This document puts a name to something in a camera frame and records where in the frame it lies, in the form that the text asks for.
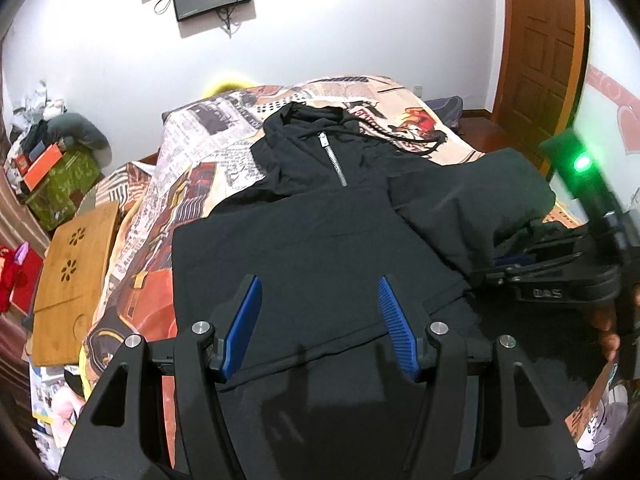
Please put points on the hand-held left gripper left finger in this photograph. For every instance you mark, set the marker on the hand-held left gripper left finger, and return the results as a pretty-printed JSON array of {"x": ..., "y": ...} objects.
[{"x": 245, "y": 320}]

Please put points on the wooden lap desk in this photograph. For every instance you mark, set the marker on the wooden lap desk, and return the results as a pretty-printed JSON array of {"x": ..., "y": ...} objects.
[{"x": 70, "y": 280}]

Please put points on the brown wooden door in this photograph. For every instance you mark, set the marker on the brown wooden door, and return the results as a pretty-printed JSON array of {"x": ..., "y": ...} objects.
[{"x": 540, "y": 40}]

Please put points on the white wardrobe door pink print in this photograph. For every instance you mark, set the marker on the white wardrobe door pink print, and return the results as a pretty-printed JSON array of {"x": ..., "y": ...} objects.
[{"x": 617, "y": 85}]

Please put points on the white printed cloth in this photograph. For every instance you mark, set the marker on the white printed cloth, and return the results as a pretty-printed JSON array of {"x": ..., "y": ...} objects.
[{"x": 602, "y": 425}]

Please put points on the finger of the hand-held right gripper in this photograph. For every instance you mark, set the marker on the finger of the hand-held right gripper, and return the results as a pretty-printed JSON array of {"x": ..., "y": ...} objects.
[
  {"x": 510, "y": 261},
  {"x": 555, "y": 246}
]

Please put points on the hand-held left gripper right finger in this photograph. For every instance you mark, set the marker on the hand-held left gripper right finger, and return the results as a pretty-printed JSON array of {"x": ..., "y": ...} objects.
[{"x": 397, "y": 325}]

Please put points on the white wall socket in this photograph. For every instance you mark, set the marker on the white wall socket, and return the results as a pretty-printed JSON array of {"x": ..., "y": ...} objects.
[{"x": 419, "y": 91}]

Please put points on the grey cushion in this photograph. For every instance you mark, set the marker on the grey cushion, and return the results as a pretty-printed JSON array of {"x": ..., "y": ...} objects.
[{"x": 80, "y": 127}]

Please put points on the black hooded jacket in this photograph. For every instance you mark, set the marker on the black hooded jacket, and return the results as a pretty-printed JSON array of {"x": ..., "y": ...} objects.
[{"x": 310, "y": 240}]

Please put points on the printed blanket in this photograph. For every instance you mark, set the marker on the printed blanket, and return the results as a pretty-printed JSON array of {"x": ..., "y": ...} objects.
[{"x": 200, "y": 125}]

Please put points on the person's right hand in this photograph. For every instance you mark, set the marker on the person's right hand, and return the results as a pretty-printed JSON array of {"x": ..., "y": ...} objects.
[{"x": 606, "y": 332}]

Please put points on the scattered magazines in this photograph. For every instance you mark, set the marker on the scattered magazines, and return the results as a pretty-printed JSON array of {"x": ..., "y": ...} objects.
[{"x": 50, "y": 410}]

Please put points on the red plush toy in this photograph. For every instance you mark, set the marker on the red plush toy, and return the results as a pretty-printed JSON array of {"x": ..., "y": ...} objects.
[{"x": 7, "y": 280}]

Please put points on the green patterned box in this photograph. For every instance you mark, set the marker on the green patterned box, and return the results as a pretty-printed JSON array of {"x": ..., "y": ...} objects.
[{"x": 65, "y": 185}]

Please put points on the grey blue bag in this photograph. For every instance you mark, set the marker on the grey blue bag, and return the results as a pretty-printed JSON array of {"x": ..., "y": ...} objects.
[{"x": 447, "y": 110}]

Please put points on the orange flat box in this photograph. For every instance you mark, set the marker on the orange flat box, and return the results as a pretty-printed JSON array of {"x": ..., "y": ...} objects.
[{"x": 42, "y": 166}]

